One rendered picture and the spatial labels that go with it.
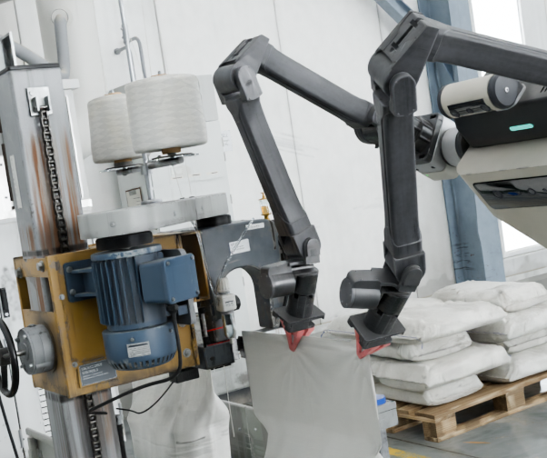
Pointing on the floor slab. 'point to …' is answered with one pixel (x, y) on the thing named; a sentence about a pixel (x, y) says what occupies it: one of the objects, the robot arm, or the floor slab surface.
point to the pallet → (433, 423)
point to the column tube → (68, 176)
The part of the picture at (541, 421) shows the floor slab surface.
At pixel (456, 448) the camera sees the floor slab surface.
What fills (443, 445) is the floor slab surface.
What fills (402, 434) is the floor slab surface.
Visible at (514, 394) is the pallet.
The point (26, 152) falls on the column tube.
